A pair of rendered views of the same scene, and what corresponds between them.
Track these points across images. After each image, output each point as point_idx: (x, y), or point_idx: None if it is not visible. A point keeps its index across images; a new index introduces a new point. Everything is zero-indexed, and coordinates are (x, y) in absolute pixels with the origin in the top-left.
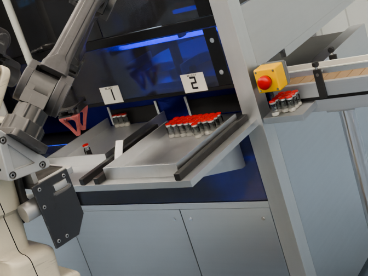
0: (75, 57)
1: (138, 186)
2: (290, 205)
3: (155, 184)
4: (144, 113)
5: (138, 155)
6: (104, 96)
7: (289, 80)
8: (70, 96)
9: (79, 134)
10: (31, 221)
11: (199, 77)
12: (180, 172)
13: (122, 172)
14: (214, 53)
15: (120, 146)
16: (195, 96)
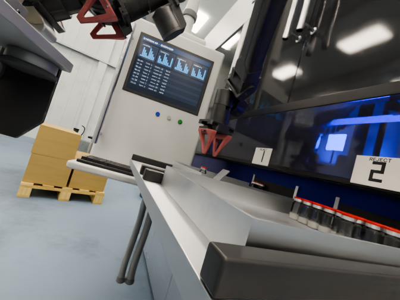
0: (245, 63)
1: (153, 213)
2: None
3: (166, 231)
4: (279, 193)
5: (232, 200)
6: (256, 155)
7: None
8: (220, 112)
9: (205, 152)
10: None
11: (394, 166)
12: (238, 261)
13: (172, 181)
14: None
15: (221, 175)
16: (355, 204)
